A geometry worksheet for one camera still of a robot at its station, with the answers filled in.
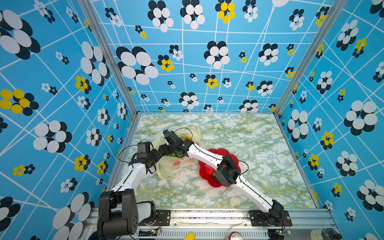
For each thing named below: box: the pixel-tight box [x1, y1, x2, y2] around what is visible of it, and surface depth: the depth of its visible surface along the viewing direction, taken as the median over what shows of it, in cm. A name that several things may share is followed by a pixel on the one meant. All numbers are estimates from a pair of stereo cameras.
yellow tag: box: [183, 231, 196, 240], surface depth 70 cm
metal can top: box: [228, 231, 244, 240], surface depth 61 cm
